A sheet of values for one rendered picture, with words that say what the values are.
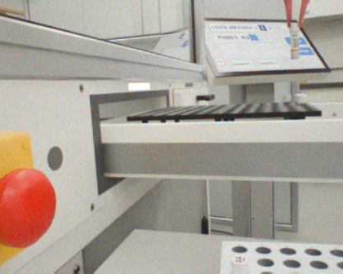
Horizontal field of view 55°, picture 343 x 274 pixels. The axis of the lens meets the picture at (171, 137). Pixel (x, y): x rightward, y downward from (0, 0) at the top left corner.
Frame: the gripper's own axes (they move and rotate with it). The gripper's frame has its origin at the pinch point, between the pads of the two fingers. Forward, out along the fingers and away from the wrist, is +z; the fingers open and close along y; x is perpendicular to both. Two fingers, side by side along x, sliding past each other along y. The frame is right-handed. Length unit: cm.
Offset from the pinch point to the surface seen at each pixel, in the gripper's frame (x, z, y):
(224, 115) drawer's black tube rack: 10.5, 12.6, 6.6
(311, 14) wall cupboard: -320, -77, -20
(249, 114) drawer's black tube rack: 10.4, 12.3, 4.0
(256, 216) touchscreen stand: -92, 59, 6
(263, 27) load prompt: -97, -19, 10
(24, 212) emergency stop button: 35.7, 16.7, 11.9
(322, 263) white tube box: 22.1, 22.6, -3.3
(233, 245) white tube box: 20.9, 23.0, 3.4
